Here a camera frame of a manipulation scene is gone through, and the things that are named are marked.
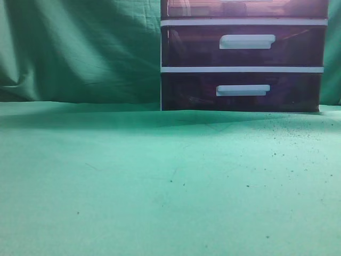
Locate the green backdrop cloth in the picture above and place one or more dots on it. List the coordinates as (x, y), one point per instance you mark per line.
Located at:
(80, 51)

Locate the translucent purple drawer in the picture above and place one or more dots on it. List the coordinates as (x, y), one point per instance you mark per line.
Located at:
(243, 46)
(240, 9)
(269, 92)

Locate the white plastic drawer cabinet frame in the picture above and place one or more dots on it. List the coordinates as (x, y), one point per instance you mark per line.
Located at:
(256, 21)

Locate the green table cloth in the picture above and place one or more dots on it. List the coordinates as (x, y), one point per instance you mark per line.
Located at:
(86, 179)

